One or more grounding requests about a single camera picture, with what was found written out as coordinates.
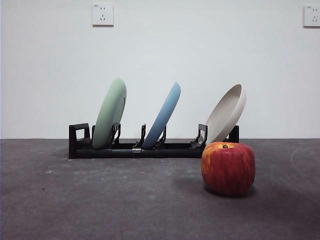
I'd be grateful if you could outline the green plate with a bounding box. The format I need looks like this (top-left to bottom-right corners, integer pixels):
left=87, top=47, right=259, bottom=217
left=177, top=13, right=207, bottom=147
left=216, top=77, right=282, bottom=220
left=91, top=77, right=128, bottom=150

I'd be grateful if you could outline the white wall socket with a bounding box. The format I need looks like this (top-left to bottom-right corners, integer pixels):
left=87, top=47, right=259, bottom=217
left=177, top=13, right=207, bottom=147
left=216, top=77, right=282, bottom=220
left=91, top=3, right=115, bottom=27
left=303, top=5, right=320, bottom=28

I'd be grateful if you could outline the red apple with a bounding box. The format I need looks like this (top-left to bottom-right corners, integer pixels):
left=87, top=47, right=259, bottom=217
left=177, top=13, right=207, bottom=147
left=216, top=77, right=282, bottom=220
left=201, top=141, right=256, bottom=197

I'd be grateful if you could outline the black plate rack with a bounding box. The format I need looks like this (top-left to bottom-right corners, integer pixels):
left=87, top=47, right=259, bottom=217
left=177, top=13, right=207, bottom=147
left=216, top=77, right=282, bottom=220
left=68, top=122, right=240, bottom=160

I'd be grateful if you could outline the blue plate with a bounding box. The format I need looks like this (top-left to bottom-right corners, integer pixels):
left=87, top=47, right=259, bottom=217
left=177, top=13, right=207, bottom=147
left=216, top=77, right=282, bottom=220
left=142, top=81, right=182, bottom=149

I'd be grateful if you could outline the beige plate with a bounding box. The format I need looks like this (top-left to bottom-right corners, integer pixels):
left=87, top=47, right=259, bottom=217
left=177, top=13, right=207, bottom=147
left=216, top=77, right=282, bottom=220
left=205, top=84, right=248, bottom=146

